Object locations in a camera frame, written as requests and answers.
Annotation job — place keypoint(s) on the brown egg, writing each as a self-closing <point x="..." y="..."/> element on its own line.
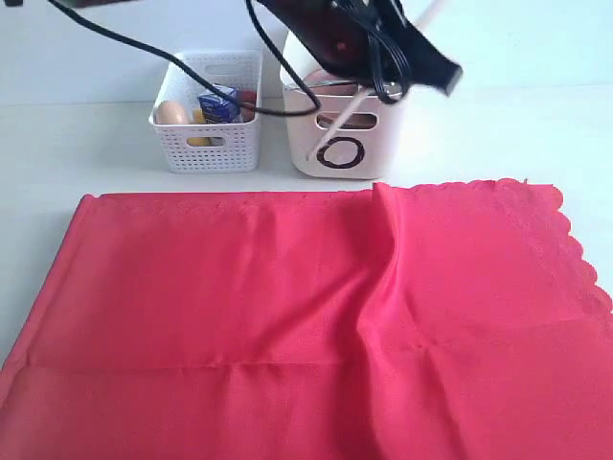
<point x="171" y="113"/>

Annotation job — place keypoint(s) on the orange fried chicken nugget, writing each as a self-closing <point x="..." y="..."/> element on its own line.
<point x="247" y="113"/>

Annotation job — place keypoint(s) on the wooden chopstick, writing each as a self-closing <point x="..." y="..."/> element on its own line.
<point x="426" y="17"/>

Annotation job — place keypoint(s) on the cream plastic bin black circle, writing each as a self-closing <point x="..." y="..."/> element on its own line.
<point x="363" y="148"/>

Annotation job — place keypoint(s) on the table knife steel blade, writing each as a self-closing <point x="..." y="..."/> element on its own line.
<point x="318" y="84"/>

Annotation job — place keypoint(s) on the red sausage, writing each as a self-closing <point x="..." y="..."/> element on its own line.
<point x="248" y="96"/>

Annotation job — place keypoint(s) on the yellow cheese wedge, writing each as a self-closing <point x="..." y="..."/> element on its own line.
<point x="199" y="118"/>

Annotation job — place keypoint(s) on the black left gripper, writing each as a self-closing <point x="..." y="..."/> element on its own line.
<point x="341" y="36"/>

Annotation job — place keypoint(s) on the blue white milk carton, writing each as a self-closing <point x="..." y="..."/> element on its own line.
<point x="218" y="110"/>

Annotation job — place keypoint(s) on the red cloth table mat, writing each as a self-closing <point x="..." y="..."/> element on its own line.
<point x="453" y="321"/>

